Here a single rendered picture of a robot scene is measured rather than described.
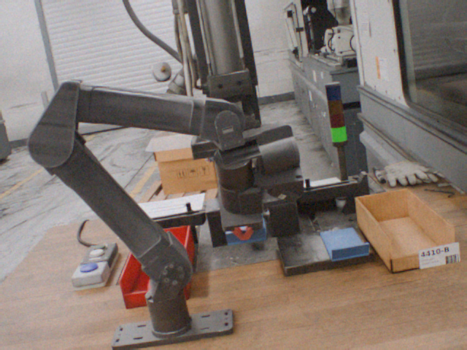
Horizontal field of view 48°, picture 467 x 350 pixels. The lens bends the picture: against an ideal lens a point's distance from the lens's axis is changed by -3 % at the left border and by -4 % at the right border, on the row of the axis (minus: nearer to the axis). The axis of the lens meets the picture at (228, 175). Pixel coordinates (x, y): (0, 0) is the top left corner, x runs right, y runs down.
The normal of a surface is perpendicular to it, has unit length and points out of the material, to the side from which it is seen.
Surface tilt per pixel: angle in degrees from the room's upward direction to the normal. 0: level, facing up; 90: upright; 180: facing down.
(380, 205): 90
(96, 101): 91
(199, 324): 0
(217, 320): 0
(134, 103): 87
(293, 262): 0
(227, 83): 90
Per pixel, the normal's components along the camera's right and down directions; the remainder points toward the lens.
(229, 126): 0.19, 0.21
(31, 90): -0.04, 0.25
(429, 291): -0.17, -0.95
